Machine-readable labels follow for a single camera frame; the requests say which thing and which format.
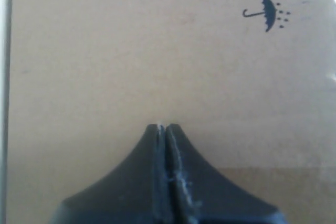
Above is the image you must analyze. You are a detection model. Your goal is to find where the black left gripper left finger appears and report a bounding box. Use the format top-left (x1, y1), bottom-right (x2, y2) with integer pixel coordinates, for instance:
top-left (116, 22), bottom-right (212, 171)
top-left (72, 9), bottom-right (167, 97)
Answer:
top-left (50, 124), bottom-right (172, 223)

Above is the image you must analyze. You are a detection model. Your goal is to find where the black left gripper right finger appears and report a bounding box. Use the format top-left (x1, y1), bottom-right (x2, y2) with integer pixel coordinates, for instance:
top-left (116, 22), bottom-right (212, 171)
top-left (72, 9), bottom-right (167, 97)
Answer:
top-left (165, 124), bottom-right (286, 223)

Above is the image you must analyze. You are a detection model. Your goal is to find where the wide cardboard box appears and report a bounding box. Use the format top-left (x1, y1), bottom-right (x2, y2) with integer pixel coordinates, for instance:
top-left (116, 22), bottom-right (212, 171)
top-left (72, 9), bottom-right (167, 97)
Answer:
top-left (7, 0), bottom-right (335, 223)

